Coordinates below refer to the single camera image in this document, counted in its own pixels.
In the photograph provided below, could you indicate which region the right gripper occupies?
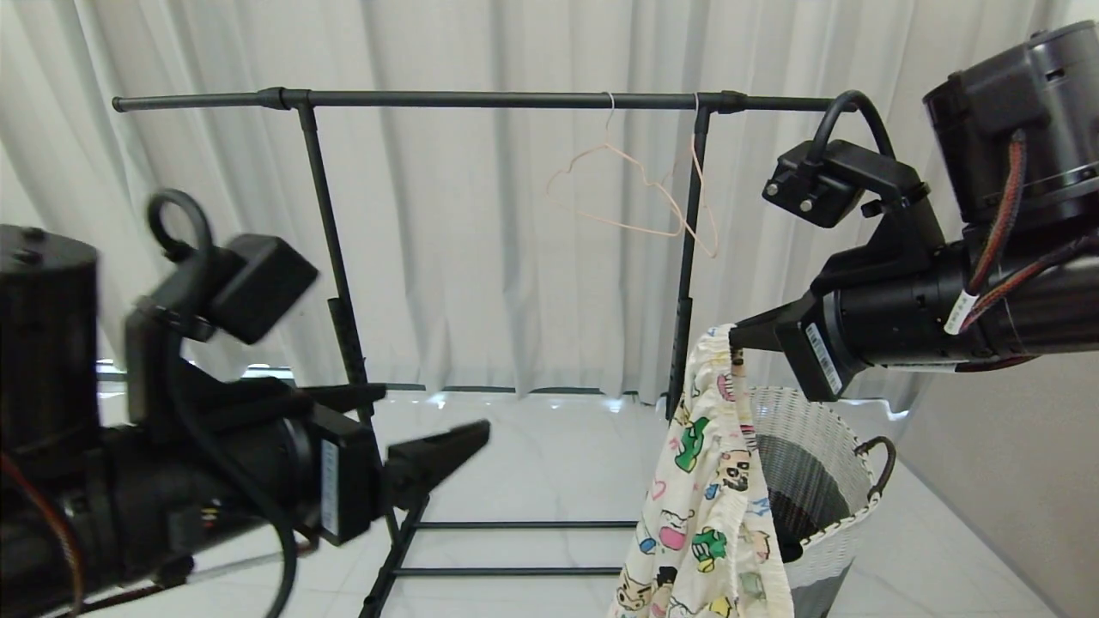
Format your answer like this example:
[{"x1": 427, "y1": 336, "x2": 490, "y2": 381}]
[{"x1": 777, "y1": 245, "x2": 1023, "y2": 404}]

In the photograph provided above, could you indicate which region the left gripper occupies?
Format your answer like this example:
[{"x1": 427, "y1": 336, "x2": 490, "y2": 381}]
[{"x1": 86, "y1": 378, "x2": 492, "y2": 593}]

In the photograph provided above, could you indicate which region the pink clothes hanger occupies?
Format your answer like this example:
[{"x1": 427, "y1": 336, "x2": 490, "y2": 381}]
[
  {"x1": 683, "y1": 93, "x2": 719, "y2": 260},
  {"x1": 546, "y1": 93, "x2": 688, "y2": 239}
]

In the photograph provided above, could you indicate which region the cream printed garment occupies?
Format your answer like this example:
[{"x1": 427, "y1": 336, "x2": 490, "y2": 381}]
[{"x1": 608, "y1": 324, "x2": 795, "y2": 618}]

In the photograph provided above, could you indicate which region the white laundry basket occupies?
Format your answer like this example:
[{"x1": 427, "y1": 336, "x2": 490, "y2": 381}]
[{"x1": 743, "y1": 386, "x2": 898, "y2": 618}]

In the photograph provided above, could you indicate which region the black clothes rack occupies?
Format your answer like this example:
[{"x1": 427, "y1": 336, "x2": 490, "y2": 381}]
[{"x1": 112, "y1": 86, "x2": 859, "y2": 618}]

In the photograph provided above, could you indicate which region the white curtain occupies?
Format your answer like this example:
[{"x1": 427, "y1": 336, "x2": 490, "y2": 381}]
[{"x1": 0, "y1": 0, "x2": 1074, "y2": 413}]

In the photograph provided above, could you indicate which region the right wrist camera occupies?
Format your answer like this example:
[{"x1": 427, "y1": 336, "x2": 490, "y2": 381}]
[{"x1": 762, "y1": 137, "x2": 945, "y2": 297}]

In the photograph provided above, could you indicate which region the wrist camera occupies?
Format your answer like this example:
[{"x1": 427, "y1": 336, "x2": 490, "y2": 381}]
[
  {"x1": 762, "y1": 137, "x2": 945, "y2": 297},
  {"x1": 124, "y1": 233, "x2": 320, "y2": 430}
]

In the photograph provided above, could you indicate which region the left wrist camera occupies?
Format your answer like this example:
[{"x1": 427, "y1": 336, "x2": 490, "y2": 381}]
[{"x1": 124, "y1": 233, "x2": 320, "y2": 430}]

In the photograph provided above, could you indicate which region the black cable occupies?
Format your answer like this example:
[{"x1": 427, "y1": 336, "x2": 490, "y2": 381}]
[
  {"x1": 805, "y1": 89, "x2": 898, "y2": 164},
  {"x1": 146, "y1": 189, "x2": 300, "y2": 618}
]

